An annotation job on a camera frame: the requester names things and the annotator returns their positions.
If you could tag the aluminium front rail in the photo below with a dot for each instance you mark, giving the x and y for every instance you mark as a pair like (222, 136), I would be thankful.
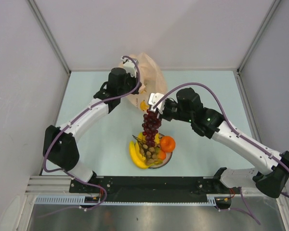
(61, 184)

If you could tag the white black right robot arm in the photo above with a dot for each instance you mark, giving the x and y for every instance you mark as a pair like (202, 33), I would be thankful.
(270, 170)

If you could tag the yellow fake banana bunch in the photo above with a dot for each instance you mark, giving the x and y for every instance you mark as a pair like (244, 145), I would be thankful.
(138, 154)

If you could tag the orange fake tangerine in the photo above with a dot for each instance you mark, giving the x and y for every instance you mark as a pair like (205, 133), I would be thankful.
(167, 144)

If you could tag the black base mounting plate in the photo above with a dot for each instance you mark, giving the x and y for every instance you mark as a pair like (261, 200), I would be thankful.
(112, 184)

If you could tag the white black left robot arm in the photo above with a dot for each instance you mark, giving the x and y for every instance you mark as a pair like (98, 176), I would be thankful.
(60, 150)

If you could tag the red fake grape bunch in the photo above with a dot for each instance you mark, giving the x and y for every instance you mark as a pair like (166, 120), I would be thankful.
(151, 124)

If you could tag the aluminium frame post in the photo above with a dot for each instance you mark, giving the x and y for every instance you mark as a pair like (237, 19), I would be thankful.
(261, 30)
(48, 35)

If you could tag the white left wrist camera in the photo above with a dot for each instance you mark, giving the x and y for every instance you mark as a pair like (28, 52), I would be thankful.
(130, 65)

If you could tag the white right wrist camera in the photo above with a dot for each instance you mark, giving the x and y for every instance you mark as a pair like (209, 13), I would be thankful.
(156, 103)

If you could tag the aluminium frame post left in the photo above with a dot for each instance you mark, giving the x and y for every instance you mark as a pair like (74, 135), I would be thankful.
(48, 35)

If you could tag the round printed plate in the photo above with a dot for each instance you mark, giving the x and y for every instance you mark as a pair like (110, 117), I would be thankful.
(169, 155)

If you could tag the aluminium frame post right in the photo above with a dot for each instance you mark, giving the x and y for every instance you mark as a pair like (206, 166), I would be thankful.
(261, 30)

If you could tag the brown fake longan bunch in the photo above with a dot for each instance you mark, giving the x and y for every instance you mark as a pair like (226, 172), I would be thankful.
(148, 153)

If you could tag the green orange fake mango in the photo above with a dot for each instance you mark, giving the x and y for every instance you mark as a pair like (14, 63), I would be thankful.
(162, 155)

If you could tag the translucent orange plastic bag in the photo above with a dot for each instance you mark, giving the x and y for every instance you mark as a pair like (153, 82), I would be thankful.
(152, 81)

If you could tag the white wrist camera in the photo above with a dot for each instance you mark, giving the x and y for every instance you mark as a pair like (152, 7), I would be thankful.
(130, 65)
(156, 103)

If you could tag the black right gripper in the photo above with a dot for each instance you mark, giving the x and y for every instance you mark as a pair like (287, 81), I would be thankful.
(164, 115)

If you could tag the white slotted cable duct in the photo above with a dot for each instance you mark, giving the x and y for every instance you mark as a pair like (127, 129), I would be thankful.
(66, 200)

